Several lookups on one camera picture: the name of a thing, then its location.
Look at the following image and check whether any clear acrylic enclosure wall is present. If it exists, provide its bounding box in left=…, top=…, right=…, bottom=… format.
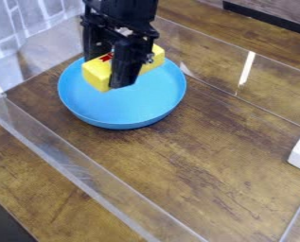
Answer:
left=0, top=0, right=300, bottom=242

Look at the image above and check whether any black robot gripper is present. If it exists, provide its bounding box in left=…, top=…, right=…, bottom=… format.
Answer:
left=81, top=0, right=160, bottom=89

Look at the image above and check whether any yellow butter block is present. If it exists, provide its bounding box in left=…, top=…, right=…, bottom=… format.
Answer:
left=81, top=44, right=165, bottom=92

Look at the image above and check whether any blue round tray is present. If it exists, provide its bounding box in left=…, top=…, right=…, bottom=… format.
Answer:
left=58, top=58, right=188, bottom=130

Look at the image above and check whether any black baseboard strip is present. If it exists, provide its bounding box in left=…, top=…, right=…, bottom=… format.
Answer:
left=223, top=0, right=300, bottom=34

